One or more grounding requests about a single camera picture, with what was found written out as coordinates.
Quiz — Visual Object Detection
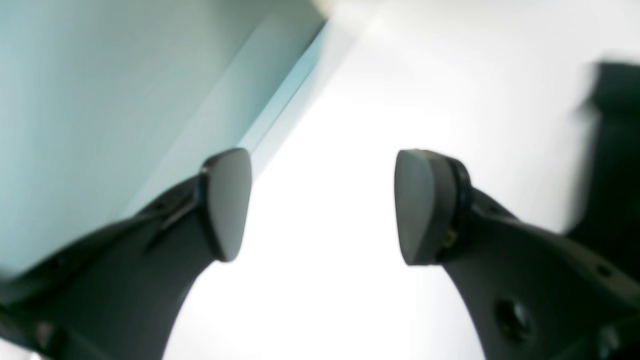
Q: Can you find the black T-shirt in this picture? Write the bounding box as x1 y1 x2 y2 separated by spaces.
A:
567 61 640 279

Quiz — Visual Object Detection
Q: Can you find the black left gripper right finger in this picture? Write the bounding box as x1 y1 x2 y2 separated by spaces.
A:
394 149 639 360

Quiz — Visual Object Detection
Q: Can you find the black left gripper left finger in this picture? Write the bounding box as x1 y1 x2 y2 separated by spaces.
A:
1 148 252 360

